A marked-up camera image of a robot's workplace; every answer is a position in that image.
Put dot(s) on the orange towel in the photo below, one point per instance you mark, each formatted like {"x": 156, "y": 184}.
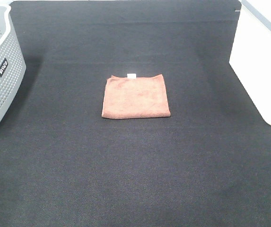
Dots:
{"x": 142, "y": 97}

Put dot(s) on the black fabric table mat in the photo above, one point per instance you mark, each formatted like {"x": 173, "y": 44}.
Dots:
{"x": 63, "y": 165}

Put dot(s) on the white plastic storage bin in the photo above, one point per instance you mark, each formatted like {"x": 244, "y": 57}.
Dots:
{"x": 250, "y": 56}

